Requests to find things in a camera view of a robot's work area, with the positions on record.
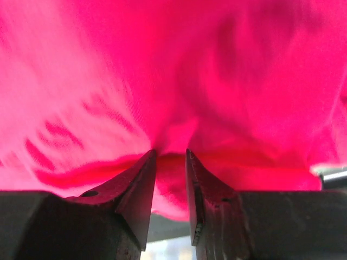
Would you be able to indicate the pink-red t-shirt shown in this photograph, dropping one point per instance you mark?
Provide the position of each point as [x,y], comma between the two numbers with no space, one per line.
[257,89]

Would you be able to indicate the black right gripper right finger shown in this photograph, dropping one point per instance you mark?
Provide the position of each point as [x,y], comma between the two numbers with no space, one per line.
[230,224]

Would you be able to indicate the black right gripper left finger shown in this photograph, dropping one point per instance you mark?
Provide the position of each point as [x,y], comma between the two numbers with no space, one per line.
[110,221]

